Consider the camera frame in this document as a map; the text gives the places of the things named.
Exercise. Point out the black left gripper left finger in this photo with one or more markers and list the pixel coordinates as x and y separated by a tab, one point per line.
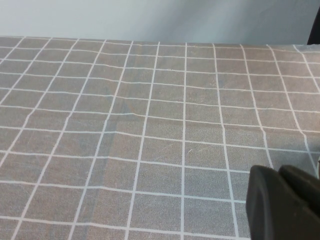
270	212

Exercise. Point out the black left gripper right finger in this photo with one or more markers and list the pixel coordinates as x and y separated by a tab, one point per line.
305	195

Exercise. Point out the grey white-checked tablecloth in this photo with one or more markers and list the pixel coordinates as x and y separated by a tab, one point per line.
150	125

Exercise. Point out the black trousers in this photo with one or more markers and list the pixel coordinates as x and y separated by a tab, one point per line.
315	32

